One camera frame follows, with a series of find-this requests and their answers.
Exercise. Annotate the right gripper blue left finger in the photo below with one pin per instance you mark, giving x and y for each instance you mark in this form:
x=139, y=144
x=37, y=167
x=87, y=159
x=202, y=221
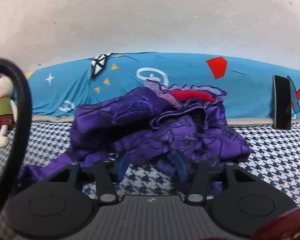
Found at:
x=107, y=173

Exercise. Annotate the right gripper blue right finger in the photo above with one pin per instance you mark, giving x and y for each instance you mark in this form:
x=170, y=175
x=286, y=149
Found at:
x=195, y=174

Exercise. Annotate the purple patterned garment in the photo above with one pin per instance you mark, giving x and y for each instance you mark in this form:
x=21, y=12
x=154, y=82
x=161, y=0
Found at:
x=150, y=124

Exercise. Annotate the blue cartoon print bedsheet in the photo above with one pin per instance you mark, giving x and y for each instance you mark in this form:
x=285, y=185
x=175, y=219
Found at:
x=246, y=85

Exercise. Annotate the blue white houndstooth mat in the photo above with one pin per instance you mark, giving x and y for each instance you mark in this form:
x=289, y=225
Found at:
x=240, y=200

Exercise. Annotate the black smartphone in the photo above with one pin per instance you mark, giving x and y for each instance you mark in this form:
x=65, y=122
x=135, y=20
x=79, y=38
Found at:
x=282, y=103

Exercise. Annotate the beige bunny plush toy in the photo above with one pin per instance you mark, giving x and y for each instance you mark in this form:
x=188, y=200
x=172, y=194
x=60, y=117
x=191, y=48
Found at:
x=8, y=109

